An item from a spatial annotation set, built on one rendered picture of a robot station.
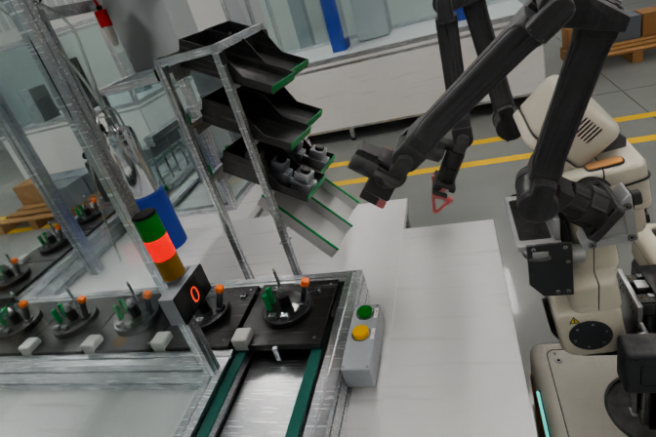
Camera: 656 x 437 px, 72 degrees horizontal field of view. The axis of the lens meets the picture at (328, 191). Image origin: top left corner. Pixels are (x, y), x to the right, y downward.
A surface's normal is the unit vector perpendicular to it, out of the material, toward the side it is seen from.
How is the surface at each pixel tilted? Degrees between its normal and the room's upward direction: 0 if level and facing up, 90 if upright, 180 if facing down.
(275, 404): 0
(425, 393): 0
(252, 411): 0
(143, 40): 90
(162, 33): 90
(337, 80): 90
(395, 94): 90
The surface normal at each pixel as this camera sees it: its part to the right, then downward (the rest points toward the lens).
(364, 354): -0.26, -0.87
